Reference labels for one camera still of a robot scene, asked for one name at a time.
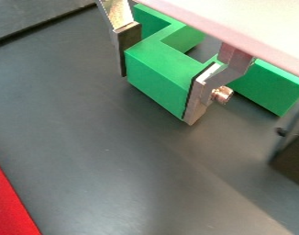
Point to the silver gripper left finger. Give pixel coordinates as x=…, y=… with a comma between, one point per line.
x=125, y=29

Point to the green bridge-shaped block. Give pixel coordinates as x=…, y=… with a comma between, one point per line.
x=161, y=70

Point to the red base board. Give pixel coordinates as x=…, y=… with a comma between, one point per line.
x=15, y=220

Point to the black fixture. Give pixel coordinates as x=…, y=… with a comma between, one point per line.
x=285, y=160

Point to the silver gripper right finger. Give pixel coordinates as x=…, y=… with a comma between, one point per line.
x=209, y=85

